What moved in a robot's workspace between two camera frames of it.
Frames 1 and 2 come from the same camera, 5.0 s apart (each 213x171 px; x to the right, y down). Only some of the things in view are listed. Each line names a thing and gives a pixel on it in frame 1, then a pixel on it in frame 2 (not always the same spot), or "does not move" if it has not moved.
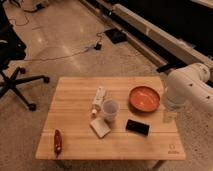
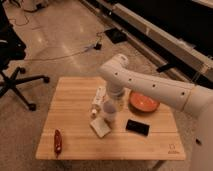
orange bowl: x=144 y=99 does not move
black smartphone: x=137 y=127 does not move
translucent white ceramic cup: x=110 y=110 does not move
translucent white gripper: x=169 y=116 → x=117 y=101
